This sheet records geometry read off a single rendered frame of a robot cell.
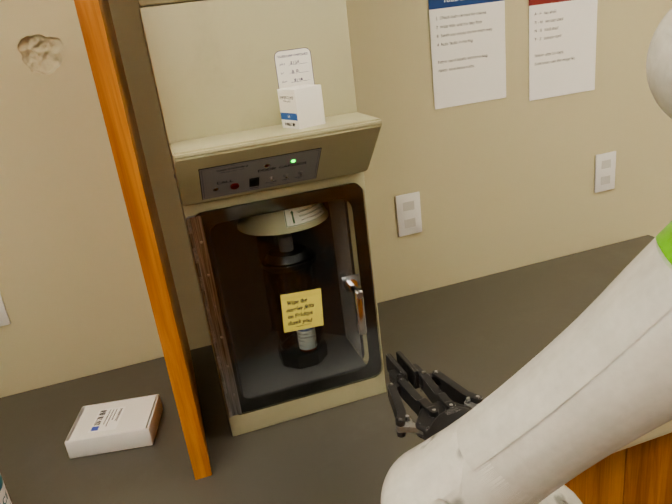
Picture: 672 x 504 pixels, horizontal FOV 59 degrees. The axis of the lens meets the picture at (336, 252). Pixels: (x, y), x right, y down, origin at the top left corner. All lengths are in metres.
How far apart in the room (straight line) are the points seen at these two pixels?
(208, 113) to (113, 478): 0.67
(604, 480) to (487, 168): 0.84
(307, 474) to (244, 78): 0.67
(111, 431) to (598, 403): 0.98
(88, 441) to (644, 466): 1.05
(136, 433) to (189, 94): 0.65
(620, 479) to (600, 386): 0.85
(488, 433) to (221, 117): 0.67
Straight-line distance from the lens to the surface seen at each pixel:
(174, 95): 0.99
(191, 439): 1.09
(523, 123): 1.73
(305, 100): 0.93
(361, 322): 1.09
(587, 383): 0.47
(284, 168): 0.96
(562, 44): 1.78
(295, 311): 1.10
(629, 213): 2.04
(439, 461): 0.55
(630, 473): 1.31
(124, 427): 1.27
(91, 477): 1.24
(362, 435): 1.15
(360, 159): 1.00
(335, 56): 1.03
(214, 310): 1.07
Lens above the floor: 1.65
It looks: 21 degrees down
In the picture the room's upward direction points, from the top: 7 degrees counter-clockwise
